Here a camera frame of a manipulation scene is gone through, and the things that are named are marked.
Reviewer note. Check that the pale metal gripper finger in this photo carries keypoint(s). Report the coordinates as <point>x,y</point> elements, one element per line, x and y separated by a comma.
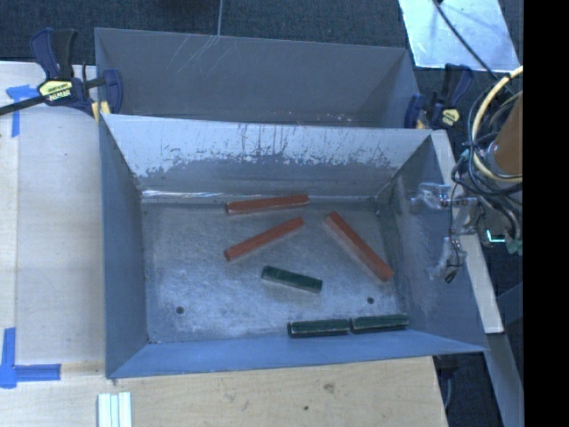
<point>429,196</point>
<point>450,252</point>

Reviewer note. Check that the red-brown flat block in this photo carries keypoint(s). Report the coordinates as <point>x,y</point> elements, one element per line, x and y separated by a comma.
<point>266,204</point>
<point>358,246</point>
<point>264,239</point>

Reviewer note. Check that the dark green flat block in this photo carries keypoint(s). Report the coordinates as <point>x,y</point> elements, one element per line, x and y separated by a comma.
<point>318,327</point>
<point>291,279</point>
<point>380,322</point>

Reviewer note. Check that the grey metal bin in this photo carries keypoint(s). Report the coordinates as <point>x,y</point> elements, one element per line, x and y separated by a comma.
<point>275,256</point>

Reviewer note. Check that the pale wood flat board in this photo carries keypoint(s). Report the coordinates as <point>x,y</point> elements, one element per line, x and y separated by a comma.
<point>58,238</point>

